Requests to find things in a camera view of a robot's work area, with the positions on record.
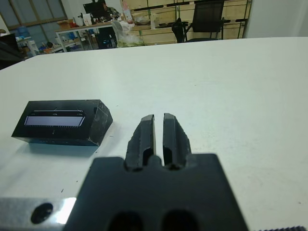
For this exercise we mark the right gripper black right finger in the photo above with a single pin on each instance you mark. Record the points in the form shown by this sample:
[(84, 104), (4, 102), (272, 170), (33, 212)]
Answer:
[(174, 142)]

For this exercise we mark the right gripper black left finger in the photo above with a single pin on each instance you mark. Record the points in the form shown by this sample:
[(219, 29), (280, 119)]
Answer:
[(144, 139)]

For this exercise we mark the black box lid camera print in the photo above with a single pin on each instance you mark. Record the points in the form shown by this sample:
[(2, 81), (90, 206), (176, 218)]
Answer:
[(55, 108)]

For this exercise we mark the brown cardboard box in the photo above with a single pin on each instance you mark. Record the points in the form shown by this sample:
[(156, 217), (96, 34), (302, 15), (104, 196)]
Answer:
[(66, 24)]

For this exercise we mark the large crinkled plastic bag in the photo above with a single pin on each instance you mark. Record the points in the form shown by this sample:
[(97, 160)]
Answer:
[(127, 36)]

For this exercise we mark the wooden shelf unit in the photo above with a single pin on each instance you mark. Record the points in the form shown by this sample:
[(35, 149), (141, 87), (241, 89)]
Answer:
[(161, 14)]

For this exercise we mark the white work desk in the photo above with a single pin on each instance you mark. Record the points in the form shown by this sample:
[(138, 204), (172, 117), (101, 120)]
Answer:
[(81, 27)]

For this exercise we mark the black office chair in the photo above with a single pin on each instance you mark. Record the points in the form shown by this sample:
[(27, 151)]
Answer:
[(208, 16)]

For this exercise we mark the seated person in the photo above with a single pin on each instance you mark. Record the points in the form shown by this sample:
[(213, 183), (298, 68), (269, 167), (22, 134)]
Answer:
[(107, 8)]

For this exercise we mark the black computer monitor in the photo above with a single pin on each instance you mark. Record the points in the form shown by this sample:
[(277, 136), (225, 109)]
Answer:
[(93, 9)]

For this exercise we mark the white water dispenser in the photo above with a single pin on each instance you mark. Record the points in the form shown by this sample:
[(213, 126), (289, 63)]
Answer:
[(31, 47)]

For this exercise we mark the blue water jug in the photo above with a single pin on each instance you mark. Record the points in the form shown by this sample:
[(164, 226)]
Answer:
[(22, 31)]

